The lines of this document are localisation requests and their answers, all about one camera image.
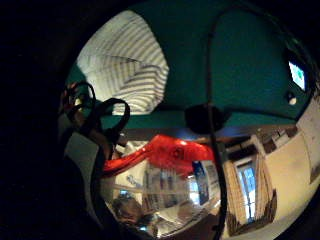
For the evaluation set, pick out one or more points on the clear plastic bag red top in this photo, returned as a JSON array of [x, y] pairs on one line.
[[166, 166]]

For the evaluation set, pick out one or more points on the white grey striped cloth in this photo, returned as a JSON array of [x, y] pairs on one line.
[[125, 66]]

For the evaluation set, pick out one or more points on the round black object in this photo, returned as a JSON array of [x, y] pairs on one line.
[[201, 118]]

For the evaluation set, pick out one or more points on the beige curtain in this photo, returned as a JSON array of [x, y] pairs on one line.
[[233, 196], [266, 193]]

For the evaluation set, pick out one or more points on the bright window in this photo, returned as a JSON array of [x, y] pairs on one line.
[[248, 190]]

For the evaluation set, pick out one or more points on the small white round object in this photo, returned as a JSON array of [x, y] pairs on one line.
[[292, 99]]

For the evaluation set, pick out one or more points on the lit monitor screen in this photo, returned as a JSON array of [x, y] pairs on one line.
[[297, 75]]

